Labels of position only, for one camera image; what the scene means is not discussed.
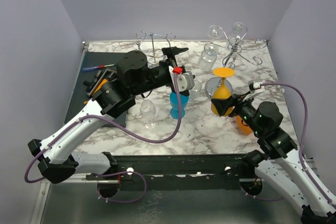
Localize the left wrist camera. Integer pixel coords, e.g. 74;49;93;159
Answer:
170;67;195;92

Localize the scrolled chrome glass rack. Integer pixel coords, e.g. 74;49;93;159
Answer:
211;30;268;69

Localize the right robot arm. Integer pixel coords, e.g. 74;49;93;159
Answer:
211;94;335;223

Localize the orange plastic goblet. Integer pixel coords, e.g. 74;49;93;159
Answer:
235;115;253;135

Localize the blue handled screwdriver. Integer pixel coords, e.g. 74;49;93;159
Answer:
81;64;115;72

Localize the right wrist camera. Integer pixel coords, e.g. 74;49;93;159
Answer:
243;80;265;101

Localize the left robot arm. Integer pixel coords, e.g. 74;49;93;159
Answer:
27;47;194;184

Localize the tall clear flute glass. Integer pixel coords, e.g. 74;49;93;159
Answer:
207;25;224;42

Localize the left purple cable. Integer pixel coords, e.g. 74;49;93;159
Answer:
24;73;183;204

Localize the short ribbed clear glass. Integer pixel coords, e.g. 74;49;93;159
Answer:
189;80;202;100

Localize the dark tool mat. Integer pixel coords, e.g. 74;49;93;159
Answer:
64;51;137;127

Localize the clear stemmed wine glass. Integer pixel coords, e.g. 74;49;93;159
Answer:
140;100;156;129

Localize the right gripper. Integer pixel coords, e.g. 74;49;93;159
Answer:
212;90;264;135

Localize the clear ribbed wine glass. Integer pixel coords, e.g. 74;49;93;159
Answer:
228;22;247;44

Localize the aluminium rail frame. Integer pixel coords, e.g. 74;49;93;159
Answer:
28;40;321;224

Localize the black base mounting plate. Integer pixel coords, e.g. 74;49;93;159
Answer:
86;154;256;191

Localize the black orange hammer tool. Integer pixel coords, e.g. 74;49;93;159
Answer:
83;68;117;98

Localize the yellow plastic goblet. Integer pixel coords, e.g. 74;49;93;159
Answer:
212;67;235;99

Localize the small clear wine glass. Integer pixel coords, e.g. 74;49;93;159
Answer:
198;42;219;71

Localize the round chrome glass rack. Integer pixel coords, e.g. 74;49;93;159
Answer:
136;31;176;68

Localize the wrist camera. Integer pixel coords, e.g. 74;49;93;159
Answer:
170;67;195;92
243;80;265;101

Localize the blue plastic goblet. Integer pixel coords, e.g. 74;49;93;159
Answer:
169;91;190;120

